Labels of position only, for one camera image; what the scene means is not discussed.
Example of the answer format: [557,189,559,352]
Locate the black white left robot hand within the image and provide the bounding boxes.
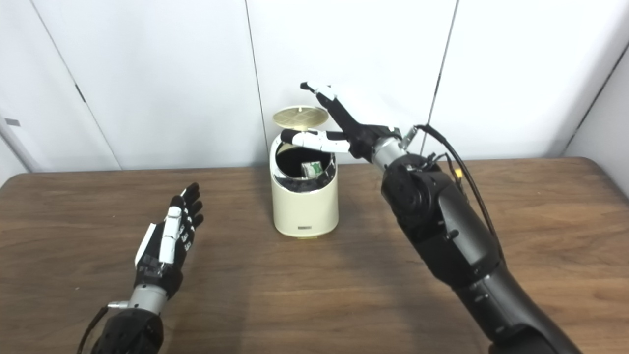
[134,183,204,298]

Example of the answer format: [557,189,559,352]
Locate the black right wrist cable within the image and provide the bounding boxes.
[403,124,504,261]

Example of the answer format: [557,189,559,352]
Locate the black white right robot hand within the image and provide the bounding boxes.
[280,82,402,163]

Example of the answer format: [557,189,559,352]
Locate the cream-colored bin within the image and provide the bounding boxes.
[270,106,339,240]

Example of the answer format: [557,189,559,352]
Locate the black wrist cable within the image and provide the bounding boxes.
[403,124,504,261]
[76,301,129,354]

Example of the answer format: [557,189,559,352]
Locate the round cream bin lid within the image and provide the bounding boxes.
[273,106,329,131]

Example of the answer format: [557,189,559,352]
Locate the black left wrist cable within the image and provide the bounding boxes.
[76,301,129,354]

